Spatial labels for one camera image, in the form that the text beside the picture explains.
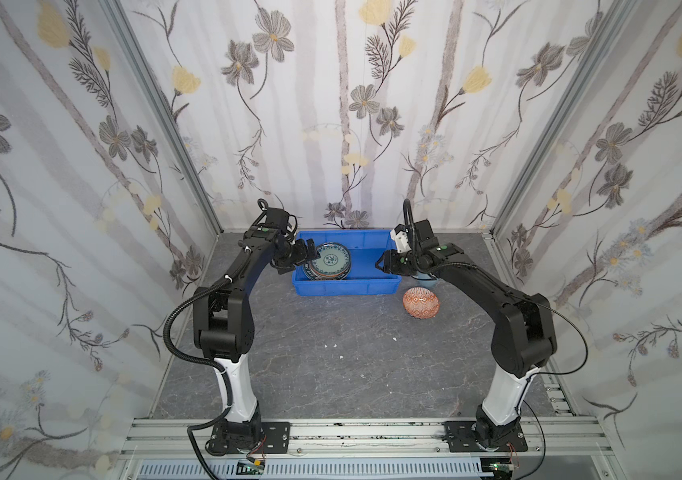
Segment aluminium corner frame post left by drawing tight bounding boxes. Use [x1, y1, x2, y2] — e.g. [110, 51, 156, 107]
[99, 0, 224, 238]

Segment red patterned small bowl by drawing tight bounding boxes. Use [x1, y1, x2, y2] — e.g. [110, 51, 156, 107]
[402, 287, 440, 319]

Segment aluminium corner frame post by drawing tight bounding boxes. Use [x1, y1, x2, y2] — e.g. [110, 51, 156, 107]
[99, 0, 224, 238]
[489, 1, 633, 239]

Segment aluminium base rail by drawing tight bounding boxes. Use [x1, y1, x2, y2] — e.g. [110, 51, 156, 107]
[110, 417, 626, 479]

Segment green blue floral plate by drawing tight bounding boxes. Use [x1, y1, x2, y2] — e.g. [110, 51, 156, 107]
[304, 242, 352, 280]

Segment light blue ceramic mug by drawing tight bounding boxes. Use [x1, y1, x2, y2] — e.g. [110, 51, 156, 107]
[412, 272, 438, 289]

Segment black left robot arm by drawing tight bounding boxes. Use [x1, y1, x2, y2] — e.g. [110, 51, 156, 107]
[192, 225, 319, 444]

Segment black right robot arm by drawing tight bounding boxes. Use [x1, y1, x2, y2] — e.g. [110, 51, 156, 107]
[376, 220, 557, 451]

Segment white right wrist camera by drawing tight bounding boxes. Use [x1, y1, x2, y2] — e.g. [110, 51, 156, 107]
[390, 225, 411, 254]

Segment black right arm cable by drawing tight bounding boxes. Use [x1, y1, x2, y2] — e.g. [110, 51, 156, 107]
[402, 199, 590, 480]

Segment aluminium corner frame post right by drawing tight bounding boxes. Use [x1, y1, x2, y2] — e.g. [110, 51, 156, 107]
[489, 1, 633, 239]

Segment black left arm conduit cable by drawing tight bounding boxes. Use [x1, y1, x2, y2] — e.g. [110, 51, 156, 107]
[162, 275, 235, 480]

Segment blue plastic bin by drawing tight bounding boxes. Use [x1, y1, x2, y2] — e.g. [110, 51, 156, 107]
[292, 229, 400, 296]

